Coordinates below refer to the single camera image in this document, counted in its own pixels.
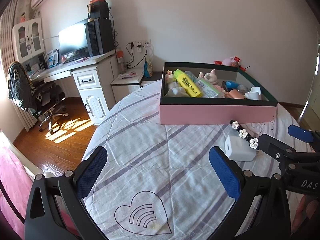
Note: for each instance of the rose gold tumbler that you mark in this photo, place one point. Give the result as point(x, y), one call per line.
point(234, 94)

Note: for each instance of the black hair clip white flowers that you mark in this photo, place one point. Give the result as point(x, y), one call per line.
point(244, 134)

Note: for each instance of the black speaker box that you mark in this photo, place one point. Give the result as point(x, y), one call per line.
point(98, 9)

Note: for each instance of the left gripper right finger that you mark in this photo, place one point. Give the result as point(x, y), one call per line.
point(260, 209)

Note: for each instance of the white desk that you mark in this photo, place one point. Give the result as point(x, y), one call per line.
point(93, 78)

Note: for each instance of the white glass-door cabinet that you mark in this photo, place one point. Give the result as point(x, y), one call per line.
point(27, 38)

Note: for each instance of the pink and black box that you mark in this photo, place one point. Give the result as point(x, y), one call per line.
point(211, 111)

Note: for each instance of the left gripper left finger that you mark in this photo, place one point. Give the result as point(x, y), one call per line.
point(62, 192)

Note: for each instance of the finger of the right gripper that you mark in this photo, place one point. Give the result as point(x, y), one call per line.
point(279, 151)
point(300, 133)

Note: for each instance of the black computer tower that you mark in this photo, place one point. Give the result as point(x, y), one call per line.
point(99, 36)

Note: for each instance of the black office chair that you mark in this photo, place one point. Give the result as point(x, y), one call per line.
point(43, 101)

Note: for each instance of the doll on cabinet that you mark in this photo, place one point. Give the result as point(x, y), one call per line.
point(23, 17)

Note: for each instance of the teal toy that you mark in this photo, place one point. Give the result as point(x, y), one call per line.
point(191, 76)

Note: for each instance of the pink block donut figure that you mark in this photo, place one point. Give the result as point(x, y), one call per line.
point(220, 89)

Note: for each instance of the black computer monitor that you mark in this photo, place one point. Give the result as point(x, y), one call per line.
point(73, 38)

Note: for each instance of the red toy storage box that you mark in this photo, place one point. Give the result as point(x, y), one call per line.
point(232, 62)

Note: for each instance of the pink white block figure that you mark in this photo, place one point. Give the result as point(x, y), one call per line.
point(169, 77)

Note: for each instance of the blue highlighter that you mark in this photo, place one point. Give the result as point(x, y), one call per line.
point(230, 85)

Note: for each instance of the orange capped bottle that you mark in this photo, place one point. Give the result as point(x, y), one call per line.
point(121, 62)

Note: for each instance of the clear box with blue cloth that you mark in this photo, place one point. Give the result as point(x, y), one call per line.
point(207, 89)

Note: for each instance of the pink bedding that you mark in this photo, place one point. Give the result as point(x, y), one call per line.
point(17, 177)

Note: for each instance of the yellow highlighter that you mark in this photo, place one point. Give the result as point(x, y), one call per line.
point(186, 82)

